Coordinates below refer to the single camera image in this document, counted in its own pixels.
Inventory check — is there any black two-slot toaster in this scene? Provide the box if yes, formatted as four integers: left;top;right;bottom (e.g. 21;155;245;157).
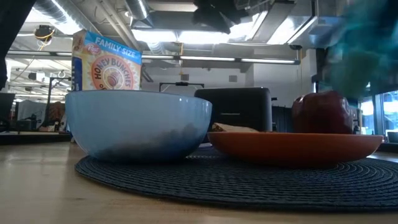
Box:
194;86;277;133

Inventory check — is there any orange plate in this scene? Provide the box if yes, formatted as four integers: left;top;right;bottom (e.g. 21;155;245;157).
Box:
206;131;384;168

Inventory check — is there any black monitor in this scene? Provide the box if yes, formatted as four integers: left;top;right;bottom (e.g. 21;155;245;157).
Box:
0;92;16;124

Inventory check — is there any green glass cup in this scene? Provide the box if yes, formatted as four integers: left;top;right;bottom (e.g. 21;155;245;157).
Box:
325;0;398;99

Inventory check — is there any brown toast slice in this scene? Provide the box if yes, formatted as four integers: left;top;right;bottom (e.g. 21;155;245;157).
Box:
211;122;259;133

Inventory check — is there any blue bowl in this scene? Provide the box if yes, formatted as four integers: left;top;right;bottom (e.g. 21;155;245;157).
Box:
64;90;213;163

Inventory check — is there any window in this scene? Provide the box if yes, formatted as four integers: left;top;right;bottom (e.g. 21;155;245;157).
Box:
360;90;398;136

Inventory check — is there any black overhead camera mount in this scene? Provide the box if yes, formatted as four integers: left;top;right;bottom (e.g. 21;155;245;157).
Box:
192;0;249;35

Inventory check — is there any black tripod stand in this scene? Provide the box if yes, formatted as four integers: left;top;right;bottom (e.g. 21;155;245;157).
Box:
43;77;73;125

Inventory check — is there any silver round ceiling duct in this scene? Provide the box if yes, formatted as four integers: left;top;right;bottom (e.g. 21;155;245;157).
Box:
124;0;155;20
32;0;100;35

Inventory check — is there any dark red apple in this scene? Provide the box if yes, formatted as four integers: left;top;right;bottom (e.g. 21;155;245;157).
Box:
291;90;354;135

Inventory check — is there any long ceiling light strip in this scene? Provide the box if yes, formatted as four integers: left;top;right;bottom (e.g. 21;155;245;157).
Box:
141;55;296;65

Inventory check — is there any honey bunches cereal box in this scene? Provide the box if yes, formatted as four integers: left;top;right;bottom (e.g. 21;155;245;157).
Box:
71;29;143;92

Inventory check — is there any ceiling cord reel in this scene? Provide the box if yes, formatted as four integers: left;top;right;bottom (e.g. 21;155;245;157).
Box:
33;24;56;43

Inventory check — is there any black metal frame stand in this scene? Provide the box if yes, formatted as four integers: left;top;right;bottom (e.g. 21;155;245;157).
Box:
159;82;205;93

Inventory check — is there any dark round woven placemat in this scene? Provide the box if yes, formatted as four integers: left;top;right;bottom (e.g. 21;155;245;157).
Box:
74;144;398;213

